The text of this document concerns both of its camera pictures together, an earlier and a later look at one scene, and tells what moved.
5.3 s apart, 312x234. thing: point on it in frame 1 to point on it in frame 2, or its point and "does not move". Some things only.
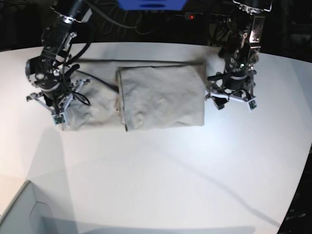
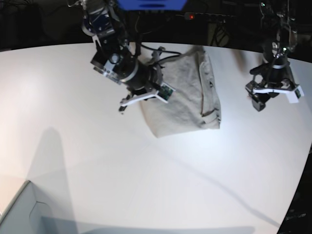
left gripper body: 59,100 to 156,85
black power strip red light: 218,18 does not move
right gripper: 243,94 to 272,81
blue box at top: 152,5 does not move
